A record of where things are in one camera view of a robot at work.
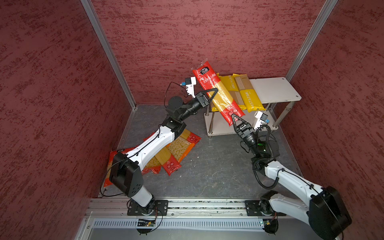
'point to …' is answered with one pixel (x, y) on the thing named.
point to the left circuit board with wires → (142, 222)
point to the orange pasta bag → (180, 148)
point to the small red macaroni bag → (153, 166)
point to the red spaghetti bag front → (166, 160)
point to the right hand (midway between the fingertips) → (229, 117)
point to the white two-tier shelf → (277, 96)
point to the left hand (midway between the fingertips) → (218, 93)
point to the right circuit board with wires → (271, 226)
